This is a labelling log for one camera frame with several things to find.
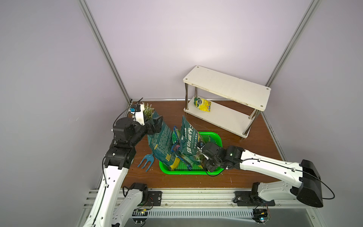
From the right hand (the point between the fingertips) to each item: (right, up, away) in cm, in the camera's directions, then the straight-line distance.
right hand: (205, 158), depth 76 cm
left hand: (-25, +23, -10) cm, 36 cm away
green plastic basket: (+2, +10, +9) cm, 14 cm away
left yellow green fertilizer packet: (+2, +32, +30) cm, 44 cm away
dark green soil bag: (-24, +9, -5) cm, 26 cm away
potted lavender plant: (-36, +26, +15) cm, 47 cm away
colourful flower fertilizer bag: (-16, +6, -4) cm, 18 cm away
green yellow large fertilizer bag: (-9, +12, -4) cm, 15 cm away
